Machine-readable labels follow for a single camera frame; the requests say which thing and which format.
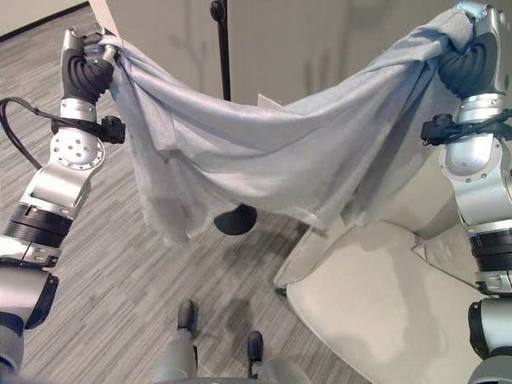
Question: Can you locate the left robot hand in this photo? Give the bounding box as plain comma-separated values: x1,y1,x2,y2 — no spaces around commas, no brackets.
58,24,121,101

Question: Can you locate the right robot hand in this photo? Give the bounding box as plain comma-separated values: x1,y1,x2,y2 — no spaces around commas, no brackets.
436,0,509,101

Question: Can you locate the light grey garment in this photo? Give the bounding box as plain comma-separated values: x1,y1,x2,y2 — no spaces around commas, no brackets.
97,7,478,246

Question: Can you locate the black clothes rack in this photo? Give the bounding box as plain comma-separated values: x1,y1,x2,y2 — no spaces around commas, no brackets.
210,0,258,237

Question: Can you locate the cream white sofa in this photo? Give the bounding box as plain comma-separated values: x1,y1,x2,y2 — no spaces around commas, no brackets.
255,92,493,384

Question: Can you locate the silver robot right leg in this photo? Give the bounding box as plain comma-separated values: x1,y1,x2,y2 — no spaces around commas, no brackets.
246,330,317,384

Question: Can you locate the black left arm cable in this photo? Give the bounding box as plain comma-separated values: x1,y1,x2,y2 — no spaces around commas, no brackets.
0,97,61,170

